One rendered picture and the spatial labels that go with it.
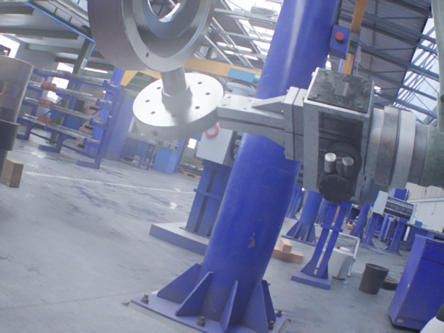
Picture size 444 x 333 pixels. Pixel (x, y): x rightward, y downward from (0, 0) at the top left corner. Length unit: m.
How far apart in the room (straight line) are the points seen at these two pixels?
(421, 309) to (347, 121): 2.65
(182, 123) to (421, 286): 2.63
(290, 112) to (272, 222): 1.38
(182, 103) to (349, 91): 0.36
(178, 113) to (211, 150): 3.34
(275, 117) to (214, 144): 3.40
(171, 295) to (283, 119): 1.65
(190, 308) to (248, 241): 0.45
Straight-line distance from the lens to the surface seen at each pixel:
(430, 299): 3.32
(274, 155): 2.17
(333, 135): 0.82
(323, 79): 0.85
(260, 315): 2.28
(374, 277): 4.46
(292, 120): 0.87
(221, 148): 4.26
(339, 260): 4.88
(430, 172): 0.85
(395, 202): 11.01
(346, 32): 2.42
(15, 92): 2.91
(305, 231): 7.68
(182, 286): 2.37
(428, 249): 3.23
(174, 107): 0.96
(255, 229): 2.18
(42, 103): 9.81
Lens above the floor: 0.79
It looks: level
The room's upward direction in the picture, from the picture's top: 17 degrees clockwise
